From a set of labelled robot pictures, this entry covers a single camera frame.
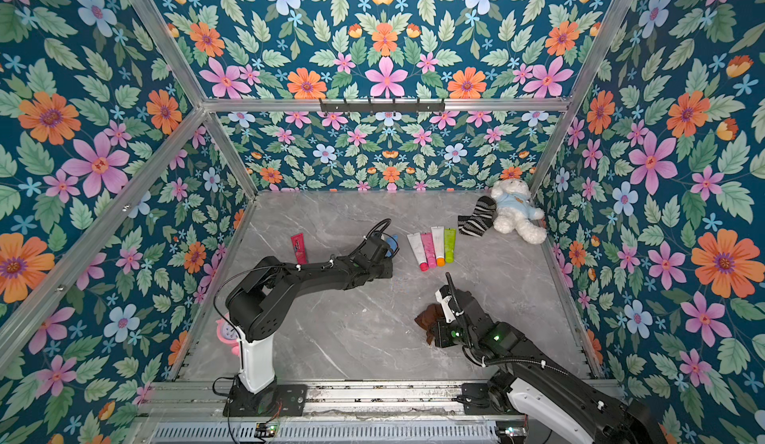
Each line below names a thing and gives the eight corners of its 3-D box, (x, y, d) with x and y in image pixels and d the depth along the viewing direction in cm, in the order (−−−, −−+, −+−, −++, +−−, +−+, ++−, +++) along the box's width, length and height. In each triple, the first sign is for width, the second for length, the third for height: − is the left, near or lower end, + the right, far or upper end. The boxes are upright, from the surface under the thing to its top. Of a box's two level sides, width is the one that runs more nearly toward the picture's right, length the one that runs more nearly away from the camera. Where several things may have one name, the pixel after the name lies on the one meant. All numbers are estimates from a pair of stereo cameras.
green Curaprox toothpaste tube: (444, 263, 102) (445, 259, 100) (444, 232, 110) (445, 227, 108) (456, 263, 102) (457, 259, 100) (455, 232, 110) (456, 228, 108)
